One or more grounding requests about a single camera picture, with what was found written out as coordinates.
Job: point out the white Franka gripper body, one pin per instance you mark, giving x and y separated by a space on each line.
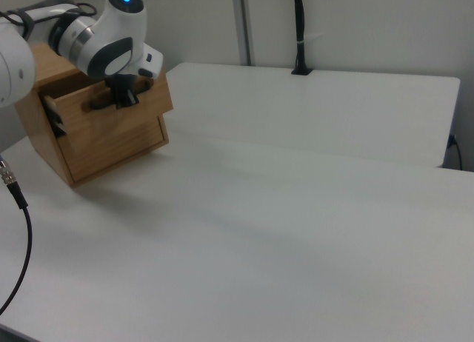
152 60

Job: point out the black pole with base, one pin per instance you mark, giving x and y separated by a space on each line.
300 23

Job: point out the wooden drawer cabinet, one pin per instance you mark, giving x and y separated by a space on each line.
111 153

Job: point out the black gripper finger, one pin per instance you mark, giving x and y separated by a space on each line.
126 96
110 86

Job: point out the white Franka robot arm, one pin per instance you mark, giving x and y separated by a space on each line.
122 20

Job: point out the wooden drawer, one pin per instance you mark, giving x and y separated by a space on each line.
152 101

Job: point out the grey partition post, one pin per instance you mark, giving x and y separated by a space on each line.
242 23

